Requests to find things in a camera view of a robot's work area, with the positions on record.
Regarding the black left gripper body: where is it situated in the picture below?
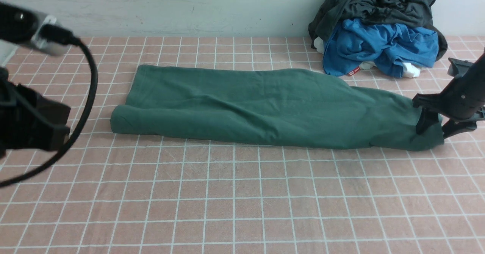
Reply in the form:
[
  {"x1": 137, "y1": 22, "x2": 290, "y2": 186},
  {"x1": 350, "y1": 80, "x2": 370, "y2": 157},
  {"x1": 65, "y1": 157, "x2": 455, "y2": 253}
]
[{"x1": 0, "y1": 69, "x2": 71, "y2": 158}]

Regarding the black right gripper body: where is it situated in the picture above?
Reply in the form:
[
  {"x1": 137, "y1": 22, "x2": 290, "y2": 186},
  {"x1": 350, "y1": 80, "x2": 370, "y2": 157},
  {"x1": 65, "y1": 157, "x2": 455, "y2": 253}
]
[{"x1": 412, "y1": 54, "x2": 485, "y2": 122}]

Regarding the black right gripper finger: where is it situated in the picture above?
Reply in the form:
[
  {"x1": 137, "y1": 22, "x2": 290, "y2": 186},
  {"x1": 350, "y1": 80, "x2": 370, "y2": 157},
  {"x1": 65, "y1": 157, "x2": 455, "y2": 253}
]
[
  {"x1": 416, "y1": 108, "x2": 440, "y2": 135},
  {"x1": 441, "y1": 120, "x2": 477, "y2": 139}
]

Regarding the green long sleeve shirt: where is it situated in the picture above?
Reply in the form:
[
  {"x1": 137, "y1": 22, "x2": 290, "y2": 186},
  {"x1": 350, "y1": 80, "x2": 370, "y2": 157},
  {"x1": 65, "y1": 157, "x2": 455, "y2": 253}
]
[{"x1": 110, "y1": 65, "x2": 444, "y2": 151}]

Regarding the blue crumpled garment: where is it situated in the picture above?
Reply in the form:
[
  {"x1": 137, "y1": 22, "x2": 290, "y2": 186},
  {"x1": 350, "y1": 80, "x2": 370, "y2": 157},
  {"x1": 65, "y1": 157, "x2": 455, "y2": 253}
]
[{"x1": 322, "y1": 18, "x2": 438, "y2": 79}]

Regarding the dark grey crumpled garment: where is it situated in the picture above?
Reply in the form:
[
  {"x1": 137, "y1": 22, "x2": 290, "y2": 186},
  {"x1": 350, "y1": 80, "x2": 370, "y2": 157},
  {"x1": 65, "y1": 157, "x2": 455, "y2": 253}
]
[{"x1": 308, "y1": 0, "x2": 447, "y2": 60}]

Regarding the pink checkered tablecloth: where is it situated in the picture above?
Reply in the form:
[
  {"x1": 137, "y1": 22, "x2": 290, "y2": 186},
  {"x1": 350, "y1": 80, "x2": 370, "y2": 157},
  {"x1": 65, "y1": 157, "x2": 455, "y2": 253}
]
[{"x1": 0, "y1": 38, "x2": 485, "y2": 254}]

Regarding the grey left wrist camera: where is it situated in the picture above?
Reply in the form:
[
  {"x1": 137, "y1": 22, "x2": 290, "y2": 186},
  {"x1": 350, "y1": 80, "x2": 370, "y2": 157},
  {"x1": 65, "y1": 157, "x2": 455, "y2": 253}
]
[{"x1": 0, "y1": 2, "x2": 68, "y2": 56}]

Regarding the black camera cable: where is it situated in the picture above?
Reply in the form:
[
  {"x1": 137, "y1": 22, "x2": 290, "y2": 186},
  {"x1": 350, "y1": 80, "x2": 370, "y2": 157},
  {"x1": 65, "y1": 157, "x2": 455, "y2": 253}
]
[{"x1": 0, "y1": 25, "x2": 99, "y2": 188}]

